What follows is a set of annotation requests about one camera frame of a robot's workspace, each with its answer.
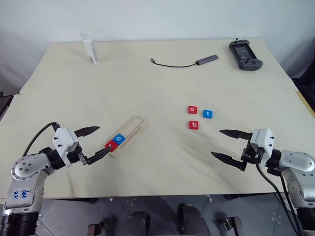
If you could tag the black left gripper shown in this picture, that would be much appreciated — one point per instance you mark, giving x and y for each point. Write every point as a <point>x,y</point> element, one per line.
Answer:
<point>76,156</point>

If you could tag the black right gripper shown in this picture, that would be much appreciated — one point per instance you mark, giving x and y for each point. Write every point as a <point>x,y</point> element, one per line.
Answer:
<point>251,155</point>

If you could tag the red letter tile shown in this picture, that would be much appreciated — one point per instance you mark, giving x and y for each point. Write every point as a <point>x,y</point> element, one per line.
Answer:
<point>108,143</point>

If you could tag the blue letter tile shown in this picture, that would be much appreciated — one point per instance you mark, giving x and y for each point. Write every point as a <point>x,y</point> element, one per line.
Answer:
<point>119,138</point>

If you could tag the blue tile letter t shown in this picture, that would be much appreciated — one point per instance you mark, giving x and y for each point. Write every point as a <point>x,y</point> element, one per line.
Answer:
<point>208,114</point>

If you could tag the red tile letter b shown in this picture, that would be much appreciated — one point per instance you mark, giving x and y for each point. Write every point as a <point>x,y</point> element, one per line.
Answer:
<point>194,125</point>

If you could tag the wooden tile tray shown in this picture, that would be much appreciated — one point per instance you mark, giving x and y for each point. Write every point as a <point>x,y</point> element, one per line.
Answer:
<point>134,127</point>

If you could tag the red tile letter o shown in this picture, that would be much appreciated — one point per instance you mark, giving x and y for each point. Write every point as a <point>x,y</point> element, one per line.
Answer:
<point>192,109</point>

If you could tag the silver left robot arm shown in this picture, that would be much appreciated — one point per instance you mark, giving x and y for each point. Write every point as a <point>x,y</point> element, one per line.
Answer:
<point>24,169</point>

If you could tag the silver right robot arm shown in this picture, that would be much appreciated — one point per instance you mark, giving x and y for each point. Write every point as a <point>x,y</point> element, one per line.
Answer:
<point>297,162</point>

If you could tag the dark grey handheld controller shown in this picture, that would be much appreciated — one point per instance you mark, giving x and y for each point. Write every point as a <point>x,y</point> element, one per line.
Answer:
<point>244,54</point>

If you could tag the white plastic bottle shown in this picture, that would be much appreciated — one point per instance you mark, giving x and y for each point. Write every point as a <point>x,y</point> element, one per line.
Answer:
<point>89,49</point>

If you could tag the black object beside table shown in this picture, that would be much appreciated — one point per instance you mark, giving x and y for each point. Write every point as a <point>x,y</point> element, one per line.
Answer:
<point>5,103</point>

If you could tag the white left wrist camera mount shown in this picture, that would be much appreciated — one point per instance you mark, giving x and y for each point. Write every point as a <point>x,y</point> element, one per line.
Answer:
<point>64,141</point>

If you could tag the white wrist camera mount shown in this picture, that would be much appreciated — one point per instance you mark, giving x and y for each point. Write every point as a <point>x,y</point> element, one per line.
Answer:
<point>64,141</point>
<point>262,141</point>

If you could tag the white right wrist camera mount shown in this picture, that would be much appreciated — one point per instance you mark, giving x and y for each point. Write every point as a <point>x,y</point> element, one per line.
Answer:
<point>262,141</point>

